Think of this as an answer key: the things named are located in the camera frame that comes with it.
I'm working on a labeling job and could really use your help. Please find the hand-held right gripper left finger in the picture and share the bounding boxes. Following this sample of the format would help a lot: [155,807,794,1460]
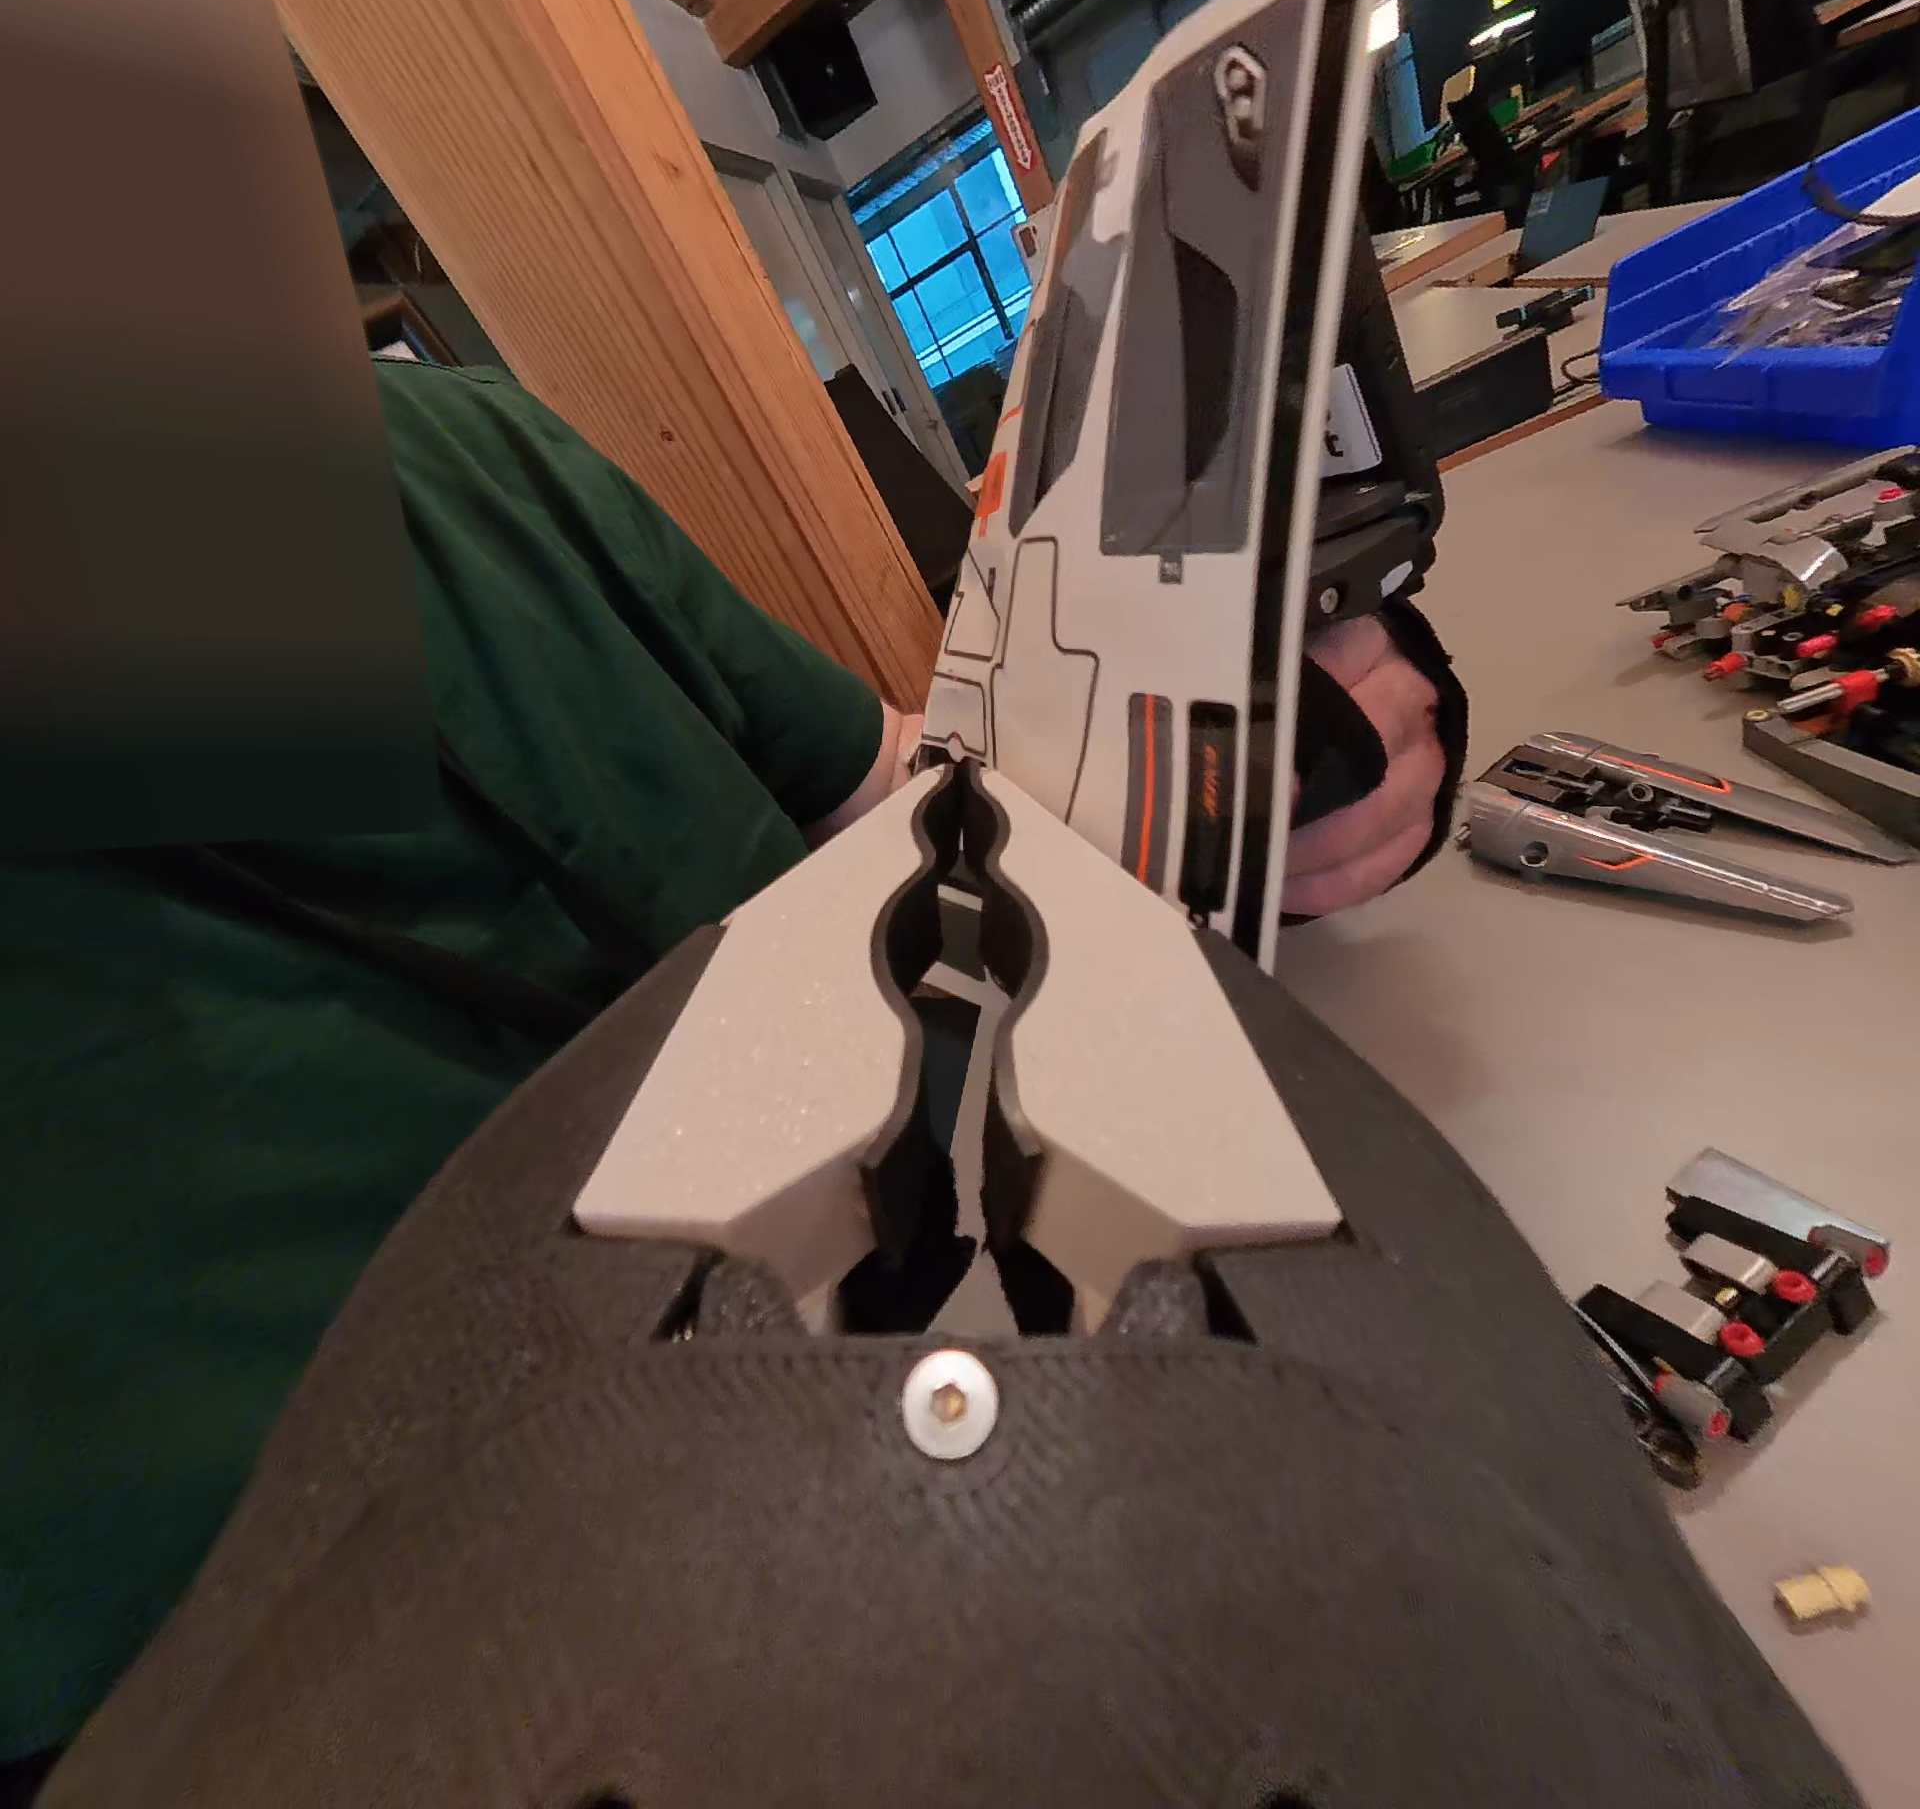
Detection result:
[569,766,965,1334]

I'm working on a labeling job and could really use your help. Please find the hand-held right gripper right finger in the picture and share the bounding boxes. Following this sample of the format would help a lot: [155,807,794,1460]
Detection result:
[975,762,1347,1337]

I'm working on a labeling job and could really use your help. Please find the lego sticker sheet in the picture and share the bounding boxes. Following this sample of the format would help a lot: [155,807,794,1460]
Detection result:
[920,0,1402,971]

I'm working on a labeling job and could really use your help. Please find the person's left forearm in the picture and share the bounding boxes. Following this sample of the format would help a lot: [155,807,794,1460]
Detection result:
[840,698,937,849]

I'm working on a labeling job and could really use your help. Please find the silver lego body panel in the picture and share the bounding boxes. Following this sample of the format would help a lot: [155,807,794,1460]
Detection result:
[1506,728,1920,869]
[1453,776,1856,930]

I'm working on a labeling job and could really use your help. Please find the black lego assembly red pins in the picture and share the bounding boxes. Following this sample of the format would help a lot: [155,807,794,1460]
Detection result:
[1571,1147,1895,1488]

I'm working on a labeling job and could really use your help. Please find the tan lego piece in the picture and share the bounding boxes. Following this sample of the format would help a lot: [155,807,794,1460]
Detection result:
[1771,1563,1875,1631]

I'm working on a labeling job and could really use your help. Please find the person's left hand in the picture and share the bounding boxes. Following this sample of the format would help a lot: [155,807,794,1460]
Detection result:
[1282,622,1449,925]

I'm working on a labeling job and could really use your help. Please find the black box device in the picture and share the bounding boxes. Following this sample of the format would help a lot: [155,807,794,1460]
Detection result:
[1418,327,1557,464]

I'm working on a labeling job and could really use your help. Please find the dark laptop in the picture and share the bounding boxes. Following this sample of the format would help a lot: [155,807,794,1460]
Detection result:
[1511,173,1614,283]

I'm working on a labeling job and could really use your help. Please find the blue plastic bin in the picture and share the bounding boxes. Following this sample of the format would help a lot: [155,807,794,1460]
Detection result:
[1597,105,1920,451]

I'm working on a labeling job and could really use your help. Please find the pile of toy model parts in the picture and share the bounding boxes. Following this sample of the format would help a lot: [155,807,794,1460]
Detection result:
[1617,444,1920,858]

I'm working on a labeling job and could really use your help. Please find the clear plastic bags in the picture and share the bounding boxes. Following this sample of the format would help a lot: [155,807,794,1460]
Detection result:
[1708,225,1920,348]

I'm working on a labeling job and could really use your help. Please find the person in green shirt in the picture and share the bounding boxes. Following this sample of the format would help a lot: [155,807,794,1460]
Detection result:
[0,360,889,1765]

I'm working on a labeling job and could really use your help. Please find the wooden ceiling beam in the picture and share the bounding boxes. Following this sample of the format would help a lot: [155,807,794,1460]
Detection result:
[705,0,1055,212]

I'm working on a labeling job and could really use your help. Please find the wooden pillar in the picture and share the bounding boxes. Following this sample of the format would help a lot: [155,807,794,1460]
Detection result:
[245,0,950,712]

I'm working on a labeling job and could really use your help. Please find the black cable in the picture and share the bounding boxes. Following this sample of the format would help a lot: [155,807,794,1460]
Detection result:
[1798,115,1920,232]

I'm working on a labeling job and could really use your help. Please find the black wall screen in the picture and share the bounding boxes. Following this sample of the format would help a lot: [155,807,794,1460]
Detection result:
[777,7,881,144]

